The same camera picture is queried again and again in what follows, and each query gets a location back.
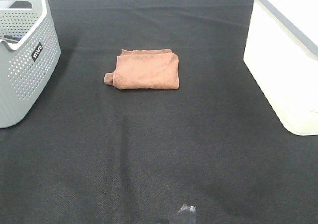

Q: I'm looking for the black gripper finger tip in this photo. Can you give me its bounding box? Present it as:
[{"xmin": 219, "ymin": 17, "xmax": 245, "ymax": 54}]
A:
[{"xmin": 169, "ymin": 204, "xmax": 196, "ymax": 224}]

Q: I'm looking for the grey perforated plastic basket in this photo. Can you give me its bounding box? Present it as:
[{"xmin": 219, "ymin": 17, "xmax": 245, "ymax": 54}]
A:
[{"xmin": 0, "ymin": 0, "xmax": 61, "ymax": 128}]

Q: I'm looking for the brown towel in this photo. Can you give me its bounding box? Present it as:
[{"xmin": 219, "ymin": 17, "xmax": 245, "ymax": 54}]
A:
[{"xmin": 104, "ymin": 49, "xmax": 179, "ymax": 90}]

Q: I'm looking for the white storage box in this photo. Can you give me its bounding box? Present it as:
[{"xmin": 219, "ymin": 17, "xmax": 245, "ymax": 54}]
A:
[{"xmin": 243, "ymin": 0, "xmax": 318, "ymax": 136}]

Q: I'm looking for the black table cloth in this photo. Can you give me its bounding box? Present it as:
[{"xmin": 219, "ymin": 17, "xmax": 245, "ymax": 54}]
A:
[{"xmin": 0, "ymin": 0, "xmax": 318, "ymax": 224}]

